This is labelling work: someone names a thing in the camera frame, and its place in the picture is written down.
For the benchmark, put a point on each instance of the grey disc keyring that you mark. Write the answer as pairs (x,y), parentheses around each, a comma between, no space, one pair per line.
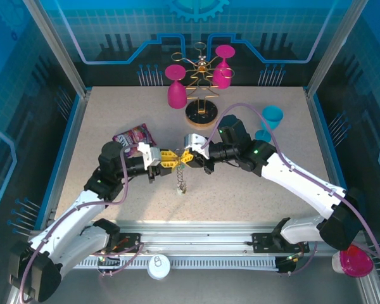
(180,177)

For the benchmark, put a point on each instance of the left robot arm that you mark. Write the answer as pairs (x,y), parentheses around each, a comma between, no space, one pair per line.
(63,234)

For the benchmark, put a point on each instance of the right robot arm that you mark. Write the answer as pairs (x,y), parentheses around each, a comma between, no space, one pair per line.
(304,187)

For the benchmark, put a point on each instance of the pink candy bag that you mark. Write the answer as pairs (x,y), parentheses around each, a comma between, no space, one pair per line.
(133,136)

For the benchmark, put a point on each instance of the blue plastic goblet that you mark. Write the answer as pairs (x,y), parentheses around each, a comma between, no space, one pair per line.
(274,118)

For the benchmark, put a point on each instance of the pink plastic goblet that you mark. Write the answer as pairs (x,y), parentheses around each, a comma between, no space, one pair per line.
(358,264)
(176,95)
(222,77)

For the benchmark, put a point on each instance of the white round lid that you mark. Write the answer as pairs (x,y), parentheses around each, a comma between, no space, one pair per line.
(159,267)

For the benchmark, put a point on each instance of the white plastic cup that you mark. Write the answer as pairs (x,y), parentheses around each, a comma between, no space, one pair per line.
(336,264)

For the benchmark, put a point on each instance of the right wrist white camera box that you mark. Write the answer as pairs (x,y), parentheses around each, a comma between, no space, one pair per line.
(194,142)

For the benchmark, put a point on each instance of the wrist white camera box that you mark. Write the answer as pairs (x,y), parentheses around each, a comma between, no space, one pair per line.
(194,142)
(150,155)

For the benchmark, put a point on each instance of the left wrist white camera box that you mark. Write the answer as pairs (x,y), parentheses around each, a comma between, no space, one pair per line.
(150,155)

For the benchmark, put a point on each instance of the aluminium side rail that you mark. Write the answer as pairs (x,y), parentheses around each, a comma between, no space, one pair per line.
(69,152)
(320,126)

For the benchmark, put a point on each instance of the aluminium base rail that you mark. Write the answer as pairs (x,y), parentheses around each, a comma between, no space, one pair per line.
(193,234)

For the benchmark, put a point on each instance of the aluminium frame post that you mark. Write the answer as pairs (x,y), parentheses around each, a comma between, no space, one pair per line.
(58,47)
(332,47)

